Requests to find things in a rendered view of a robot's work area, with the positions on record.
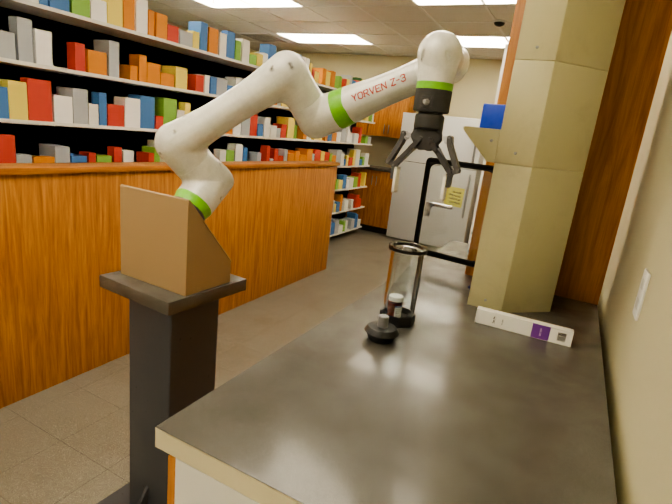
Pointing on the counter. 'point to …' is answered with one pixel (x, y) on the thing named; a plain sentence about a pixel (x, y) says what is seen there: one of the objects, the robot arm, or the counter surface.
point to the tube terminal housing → (535, 184)
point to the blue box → (492, 116)
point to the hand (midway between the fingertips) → (418, 192)
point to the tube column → (570, 31)
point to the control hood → (484, 141)
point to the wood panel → (608, 141)
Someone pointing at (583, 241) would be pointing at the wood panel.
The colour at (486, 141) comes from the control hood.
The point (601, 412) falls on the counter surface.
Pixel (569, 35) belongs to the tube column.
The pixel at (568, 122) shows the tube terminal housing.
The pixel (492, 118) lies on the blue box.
